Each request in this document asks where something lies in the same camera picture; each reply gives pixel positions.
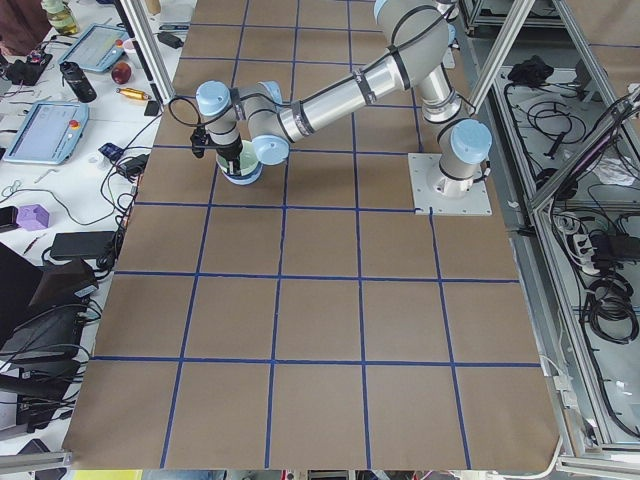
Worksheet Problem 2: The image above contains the brown grid paper mat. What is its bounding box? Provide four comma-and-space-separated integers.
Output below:
64, 1, 558, 472

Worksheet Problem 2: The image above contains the aluminium frame post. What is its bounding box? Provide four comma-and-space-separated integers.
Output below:
114, 0, 175, 105

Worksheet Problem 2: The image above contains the black power adapter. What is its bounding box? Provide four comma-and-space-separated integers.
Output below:
49, 231, 115, 261

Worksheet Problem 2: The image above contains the pink white cup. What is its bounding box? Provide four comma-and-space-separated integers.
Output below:
123, 39, 136, 56

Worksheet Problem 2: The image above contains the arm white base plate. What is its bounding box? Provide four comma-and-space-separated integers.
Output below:
408, 153, 492, 216
443, 25, 456, 69

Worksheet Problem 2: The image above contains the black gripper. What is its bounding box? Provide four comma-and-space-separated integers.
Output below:
190, 127, 242, 176

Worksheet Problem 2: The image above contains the blue teach pendant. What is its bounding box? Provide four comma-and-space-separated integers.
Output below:
3, 101, 89, 165
58, 23, 129, 73

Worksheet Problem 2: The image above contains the purple plastic block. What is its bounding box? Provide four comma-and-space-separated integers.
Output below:
16, 204, 50, 231

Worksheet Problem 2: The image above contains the blue ceramic bowl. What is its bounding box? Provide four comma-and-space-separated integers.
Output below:
218, 163, 263, 186

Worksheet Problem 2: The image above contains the black smartphone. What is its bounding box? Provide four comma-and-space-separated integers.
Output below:
144, 100, 160, 117

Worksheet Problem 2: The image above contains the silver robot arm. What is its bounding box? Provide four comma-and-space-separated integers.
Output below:
190, 1, 492, 199

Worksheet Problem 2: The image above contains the yellow cylindrical tool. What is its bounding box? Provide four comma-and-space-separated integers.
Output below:
116, 88, 151, 101

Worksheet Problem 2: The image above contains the near blue teach pendant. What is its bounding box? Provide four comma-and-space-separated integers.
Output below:
3, 101, 89, 165

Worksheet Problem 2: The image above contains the red apple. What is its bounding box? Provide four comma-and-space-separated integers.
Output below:
111, 61, 132, 85

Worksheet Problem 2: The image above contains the green ceramic bowl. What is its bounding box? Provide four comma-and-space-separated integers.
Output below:
216, 140, 260, 175

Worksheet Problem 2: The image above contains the far blue teach pendant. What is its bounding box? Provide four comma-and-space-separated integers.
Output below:
58, 23, 129, 73

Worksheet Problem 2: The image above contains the black water bottle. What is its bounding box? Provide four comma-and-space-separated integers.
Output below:
60, 61, 97, 103

